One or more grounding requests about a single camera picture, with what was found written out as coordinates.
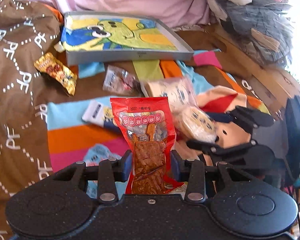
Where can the round cracker packet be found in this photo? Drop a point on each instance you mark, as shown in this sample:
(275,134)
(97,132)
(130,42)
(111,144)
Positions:
(193,123)

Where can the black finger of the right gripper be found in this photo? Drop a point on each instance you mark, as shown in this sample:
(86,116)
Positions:
(249,119)
(216,149)

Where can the grey patterned quilt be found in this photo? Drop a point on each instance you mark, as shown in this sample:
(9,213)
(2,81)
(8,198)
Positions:
(261,28)

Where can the light blue snack packet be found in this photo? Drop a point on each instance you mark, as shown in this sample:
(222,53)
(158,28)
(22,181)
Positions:
(93,157)

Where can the grey tray with cartoon picture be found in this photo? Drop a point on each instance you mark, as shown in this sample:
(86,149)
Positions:
(90,36)

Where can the clear wrapped red candy packet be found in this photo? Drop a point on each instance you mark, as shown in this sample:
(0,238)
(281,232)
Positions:
(120,81)

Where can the white and blue stick packet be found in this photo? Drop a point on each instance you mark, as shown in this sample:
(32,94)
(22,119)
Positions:
(100,115)

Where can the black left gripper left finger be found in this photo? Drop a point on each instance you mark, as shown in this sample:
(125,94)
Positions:
(107,173)

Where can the brown PF patterned blanket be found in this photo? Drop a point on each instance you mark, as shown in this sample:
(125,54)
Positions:
(28,30)

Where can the red spicy tofu snack packet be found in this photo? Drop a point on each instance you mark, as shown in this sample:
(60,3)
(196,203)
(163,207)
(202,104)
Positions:
(147,126)

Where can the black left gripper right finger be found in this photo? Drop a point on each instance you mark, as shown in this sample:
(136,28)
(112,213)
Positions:
(204,182)

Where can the toast bread packet with cow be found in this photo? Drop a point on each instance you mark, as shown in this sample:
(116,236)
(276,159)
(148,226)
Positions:
(178,90)

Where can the gold foil snack packet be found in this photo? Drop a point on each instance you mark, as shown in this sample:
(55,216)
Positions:
(55,69)

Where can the colourful striped cartoon blanket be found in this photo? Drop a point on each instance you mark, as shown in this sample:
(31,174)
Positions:
(69,137)

